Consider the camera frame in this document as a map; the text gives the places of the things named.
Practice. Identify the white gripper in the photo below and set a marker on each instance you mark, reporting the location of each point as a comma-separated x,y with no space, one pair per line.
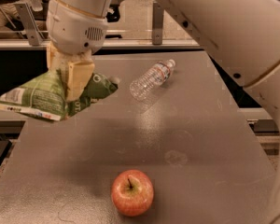
75,30

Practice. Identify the green jalapeno chip bag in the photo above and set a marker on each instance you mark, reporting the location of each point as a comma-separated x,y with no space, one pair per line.
43,97

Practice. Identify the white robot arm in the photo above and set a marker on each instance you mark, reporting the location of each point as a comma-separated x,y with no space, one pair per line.
243,36

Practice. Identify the glass barrier panel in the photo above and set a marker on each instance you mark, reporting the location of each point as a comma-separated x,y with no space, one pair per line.
136,22

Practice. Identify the seated person in khaki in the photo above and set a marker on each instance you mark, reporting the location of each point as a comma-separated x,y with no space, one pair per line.
3,13

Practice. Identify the clear plastic water bottle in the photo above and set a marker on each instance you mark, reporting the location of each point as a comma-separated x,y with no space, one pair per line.
151,79

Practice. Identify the red apple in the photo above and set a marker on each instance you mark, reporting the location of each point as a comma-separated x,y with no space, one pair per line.
132,193

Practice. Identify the left metal glass bracket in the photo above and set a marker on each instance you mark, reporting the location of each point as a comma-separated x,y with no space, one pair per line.
27,19

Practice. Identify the metal glass bracket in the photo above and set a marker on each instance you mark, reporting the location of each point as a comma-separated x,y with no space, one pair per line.
27,19
157,24

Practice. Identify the middle metal glass bracket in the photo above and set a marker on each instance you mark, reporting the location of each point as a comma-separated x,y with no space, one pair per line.
157,24

